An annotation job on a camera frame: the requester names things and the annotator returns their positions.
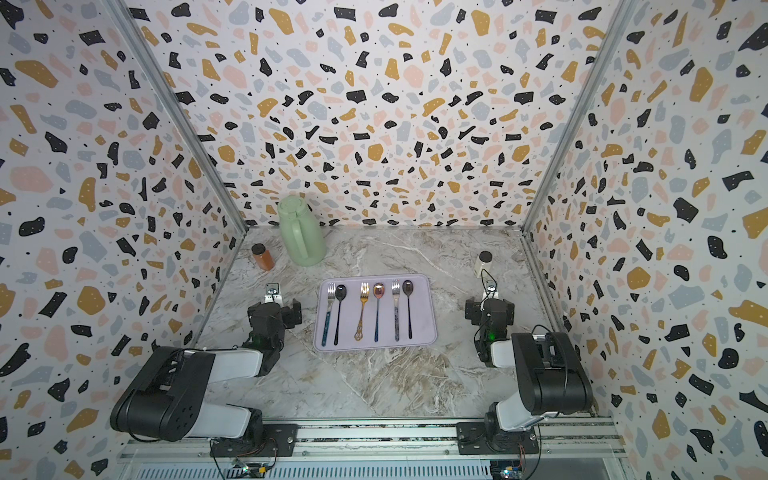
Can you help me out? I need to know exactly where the green handled silver fork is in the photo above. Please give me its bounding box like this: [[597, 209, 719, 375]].
[[321, 283, 336, 347]]

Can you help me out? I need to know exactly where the dark black spoon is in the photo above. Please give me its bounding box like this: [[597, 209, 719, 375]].
[[333, 284, 347, 346]]

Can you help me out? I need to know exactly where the silver grey spoon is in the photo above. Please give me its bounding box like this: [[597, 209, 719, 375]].
[[402, 280, 414, 339]]

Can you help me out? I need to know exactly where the ornate gold fork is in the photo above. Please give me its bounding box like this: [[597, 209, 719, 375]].
[[354, 282, 370, 341]]

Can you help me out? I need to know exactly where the all silver fork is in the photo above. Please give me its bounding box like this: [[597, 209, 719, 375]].
[[391, 280, 401, 342]]

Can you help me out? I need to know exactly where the iridescent rainbow spoon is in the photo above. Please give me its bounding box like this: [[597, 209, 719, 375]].
[[374, 282, 385, 343]]

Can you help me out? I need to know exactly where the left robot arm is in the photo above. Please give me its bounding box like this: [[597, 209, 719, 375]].
[[110, 300, 303, 451]]

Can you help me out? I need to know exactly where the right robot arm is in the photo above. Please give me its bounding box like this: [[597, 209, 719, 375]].
[[457, 298, 593, 453]]

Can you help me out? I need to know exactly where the lilac plastic tray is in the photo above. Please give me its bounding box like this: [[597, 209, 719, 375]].
[[314, 273, 438, 353]]

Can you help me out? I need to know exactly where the green plastic pitcher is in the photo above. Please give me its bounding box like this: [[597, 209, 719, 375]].
[[278, 195, 326, 267]]

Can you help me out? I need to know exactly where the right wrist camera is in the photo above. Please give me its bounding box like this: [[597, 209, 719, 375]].
[[482, 278, 498, 300]]

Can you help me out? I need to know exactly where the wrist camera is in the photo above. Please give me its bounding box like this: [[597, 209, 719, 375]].
[[482, 278, 498, 300], [264, 283, 283, 305]]

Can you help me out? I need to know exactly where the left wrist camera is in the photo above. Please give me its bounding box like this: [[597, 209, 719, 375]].
[[264, 283, 283, 305]]

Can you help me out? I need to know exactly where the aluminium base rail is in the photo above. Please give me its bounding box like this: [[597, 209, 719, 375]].
[[117, 416, 633, 479]]

